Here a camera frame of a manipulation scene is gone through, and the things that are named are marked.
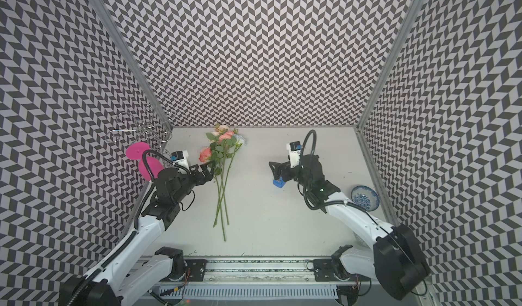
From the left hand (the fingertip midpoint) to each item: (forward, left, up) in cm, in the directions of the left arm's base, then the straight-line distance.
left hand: (208, 165), depth 80 cm
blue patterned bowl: (-6, -67, -18) cm, 70 cm away
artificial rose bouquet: (+24, 0, -13) cm, 27 cm away
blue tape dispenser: (+1, -29, -17) cm, 34 cm away
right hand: (+1, -29, 0) cm, 29 cm away
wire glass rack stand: (+35, +42, -16) cm, 57 cm away
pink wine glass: (-2, +21, +13) cm, 25 cm away
